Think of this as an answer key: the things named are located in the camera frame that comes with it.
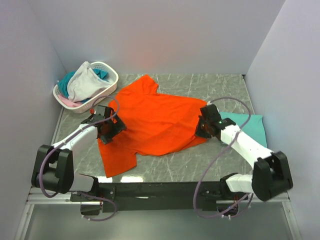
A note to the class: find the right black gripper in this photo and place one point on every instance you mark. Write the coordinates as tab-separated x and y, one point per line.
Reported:
198	132

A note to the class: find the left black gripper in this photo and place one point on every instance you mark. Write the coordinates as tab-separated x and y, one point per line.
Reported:
118	127

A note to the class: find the orange t shirt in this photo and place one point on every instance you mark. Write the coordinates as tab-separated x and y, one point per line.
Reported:
156	124

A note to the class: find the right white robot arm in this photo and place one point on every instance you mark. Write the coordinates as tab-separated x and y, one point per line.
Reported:
271	174

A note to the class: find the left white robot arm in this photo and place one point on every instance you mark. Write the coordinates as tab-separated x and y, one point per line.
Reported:
53	170

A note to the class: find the folded teal t shirt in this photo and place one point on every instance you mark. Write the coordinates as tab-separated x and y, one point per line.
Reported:
254	128

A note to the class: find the pink t shirt in basket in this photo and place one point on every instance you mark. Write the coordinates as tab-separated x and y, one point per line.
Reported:
68	103

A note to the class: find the white t shirt in basket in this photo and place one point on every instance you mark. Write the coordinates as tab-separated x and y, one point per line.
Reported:
87	82

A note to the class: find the white plastic laundry basket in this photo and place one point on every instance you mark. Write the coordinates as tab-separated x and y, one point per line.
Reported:
112	74

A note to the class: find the teal t shirt in basket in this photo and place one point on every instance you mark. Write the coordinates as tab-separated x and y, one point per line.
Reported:
63	84

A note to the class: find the aluminium frame rail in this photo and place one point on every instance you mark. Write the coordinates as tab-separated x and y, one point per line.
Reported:
196	189

